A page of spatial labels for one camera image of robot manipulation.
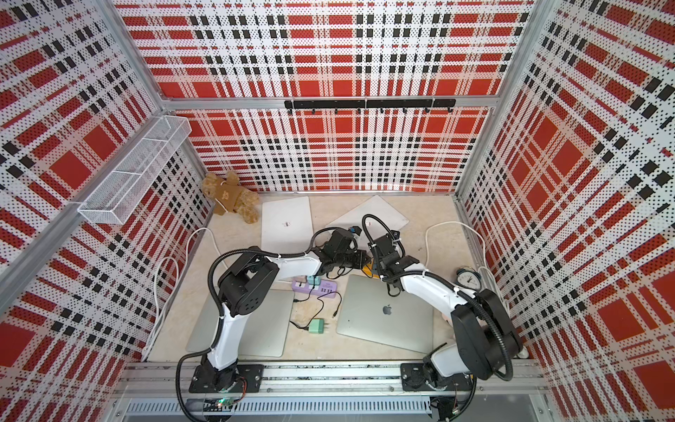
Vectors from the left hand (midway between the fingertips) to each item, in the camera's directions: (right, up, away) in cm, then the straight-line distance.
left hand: (374, 259), depth 95 cm
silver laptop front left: (-37, -23, -9) cm, 44 cm away
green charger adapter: (-19, -18, -14) cm, 30 cm away
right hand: (+4, 0, -5) cm, 7 cm away
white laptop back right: (+3, +21, +21) cm, 30 cm away
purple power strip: (-17, -9, -7) cm, 20 cm away
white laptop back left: (-36, +12, +14) cm, 40 cm away
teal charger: (-22, -6, -10) cm, 25 cm away
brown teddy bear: (-60, +24, +15) cm, 67 cm away
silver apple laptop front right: (-3, -16, -8) cm, 19 cm away
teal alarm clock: (+32, -6, -5) cm, 33 cm away
